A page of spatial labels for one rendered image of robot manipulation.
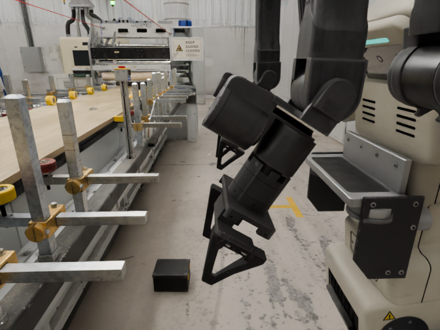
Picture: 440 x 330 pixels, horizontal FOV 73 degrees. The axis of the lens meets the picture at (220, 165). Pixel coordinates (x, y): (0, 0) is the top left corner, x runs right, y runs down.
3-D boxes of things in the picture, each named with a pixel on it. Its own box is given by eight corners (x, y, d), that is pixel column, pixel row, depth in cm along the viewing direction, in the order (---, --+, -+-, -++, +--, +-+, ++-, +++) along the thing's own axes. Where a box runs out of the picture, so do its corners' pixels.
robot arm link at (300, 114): (365, 91, 29) (330, 84, 37) (268, 21, 27) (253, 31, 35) (292, 188, 32) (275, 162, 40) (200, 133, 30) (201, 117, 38)
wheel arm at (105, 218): (148, 221, 92) (146, 209, 91) (145, 227, 89) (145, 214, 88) (4, 224, 91) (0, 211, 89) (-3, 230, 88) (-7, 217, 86)
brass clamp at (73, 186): (95, 180, 117) (93, 167, 116) (82, 194, 104) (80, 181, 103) (80, 180, 117) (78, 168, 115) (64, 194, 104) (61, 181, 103)
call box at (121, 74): (131, 82, 171) (129, 67, 169) (128, 82, 165) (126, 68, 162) (118, 82, 171) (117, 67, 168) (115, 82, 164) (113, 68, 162)
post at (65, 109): (91, 224, 115) (71, 98, 100) (88, 229, 112) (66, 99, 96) (82, 224, 115) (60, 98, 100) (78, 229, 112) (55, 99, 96)
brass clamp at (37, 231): (69, 218, 95) (66, 203, 93) (47, 242, 82) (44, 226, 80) (49, 219, 94) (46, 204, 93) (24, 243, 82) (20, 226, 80)
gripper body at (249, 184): (219, 219, 32) (256, 164, 31) (216, 183, 42) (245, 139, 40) (267, 245, 34) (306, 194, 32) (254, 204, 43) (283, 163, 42)
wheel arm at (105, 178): (160, 182, 115) (158, 171, 114) (158, 185, 112) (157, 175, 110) (44, 183, 113) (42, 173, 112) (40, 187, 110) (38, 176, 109)
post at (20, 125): (59, 255, 90) (25, 93, 75) (53, 262, 87) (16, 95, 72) (47, 255, 90) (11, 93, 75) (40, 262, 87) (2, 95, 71)
